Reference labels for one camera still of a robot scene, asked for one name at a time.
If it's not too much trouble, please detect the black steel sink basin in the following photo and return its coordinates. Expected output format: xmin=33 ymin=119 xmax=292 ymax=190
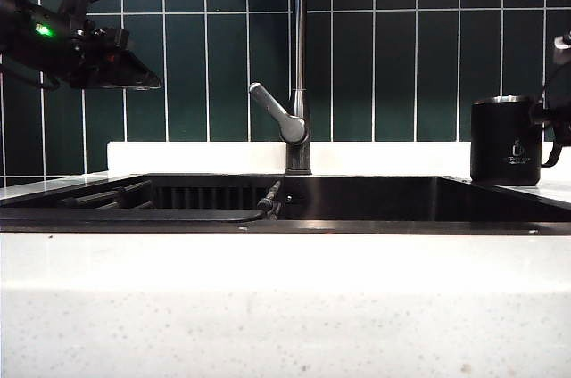
xmin=0 ymin=172 xmax=571 ymax=235

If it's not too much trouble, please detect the black roll-up drying rack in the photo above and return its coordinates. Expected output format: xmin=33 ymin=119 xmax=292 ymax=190
xmin=0 ymin=180 xmax=285 ymax=223

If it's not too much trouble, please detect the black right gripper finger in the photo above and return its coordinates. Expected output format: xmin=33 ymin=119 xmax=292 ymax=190
xmin=529 ymin=101 xmax=557 ymax=128

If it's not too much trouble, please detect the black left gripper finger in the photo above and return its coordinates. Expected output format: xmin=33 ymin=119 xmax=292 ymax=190
xmin=82 ymin=50 xmax=162 ymax=92

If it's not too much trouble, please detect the black slatted sink basket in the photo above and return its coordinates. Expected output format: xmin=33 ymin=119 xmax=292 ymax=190
xmin=151 ymin=185 xmax=273 ymax=210

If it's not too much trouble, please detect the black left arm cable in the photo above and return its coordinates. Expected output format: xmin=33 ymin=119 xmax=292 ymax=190
xmin=0 ymin=54 xmax=62 ymax=92

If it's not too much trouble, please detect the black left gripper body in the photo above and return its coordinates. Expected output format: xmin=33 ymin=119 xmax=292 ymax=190
xmin=57 ymin=16 xmax=135 ymax=88

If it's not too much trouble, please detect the dark metal kitchen faucet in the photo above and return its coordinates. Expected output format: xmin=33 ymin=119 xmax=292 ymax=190
xmin=248 ymin=0 xmax=312 ymax=177

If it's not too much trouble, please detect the black steel-rimmed mug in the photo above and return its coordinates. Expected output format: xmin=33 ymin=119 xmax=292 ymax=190
xmin=470 ymin=94 xmax=564 ymax=186

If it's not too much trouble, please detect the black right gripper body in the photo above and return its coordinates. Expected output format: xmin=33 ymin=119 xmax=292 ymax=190
xmin=546 ymin=45 xmax=571 ymax=147

